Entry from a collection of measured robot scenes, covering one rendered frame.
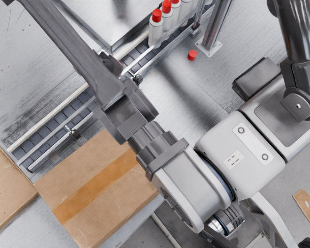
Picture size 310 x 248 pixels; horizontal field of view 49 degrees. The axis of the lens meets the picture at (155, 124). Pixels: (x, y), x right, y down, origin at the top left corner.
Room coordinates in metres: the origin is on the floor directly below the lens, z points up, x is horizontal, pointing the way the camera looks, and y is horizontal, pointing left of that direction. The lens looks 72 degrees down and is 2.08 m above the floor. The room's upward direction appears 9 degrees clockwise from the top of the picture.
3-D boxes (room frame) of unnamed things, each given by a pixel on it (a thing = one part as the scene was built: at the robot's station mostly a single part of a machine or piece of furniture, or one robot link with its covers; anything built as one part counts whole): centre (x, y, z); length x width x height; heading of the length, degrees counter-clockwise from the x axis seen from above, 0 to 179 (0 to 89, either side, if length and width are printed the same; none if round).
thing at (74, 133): (0.29, 0.28, 0.91); 0.07 x 0.03 x 0.16; 54
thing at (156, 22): (0.72, 0.05, 0.98); 0.05 x 0.05 x 0.20
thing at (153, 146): (0.16, -0.01, 1.45); 0.09 x 0.08 x 0.12; 137
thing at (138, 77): (0.53, 0.11, 0.91); 0.07 x 0.03 x 0.16; 54
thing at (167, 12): (0.77, 0.02, 0.98); 0.05 x 0.05 x 0.20
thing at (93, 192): (0.11, 0.12, 0.99); 0.30 x 0.24 x 0.27; 139
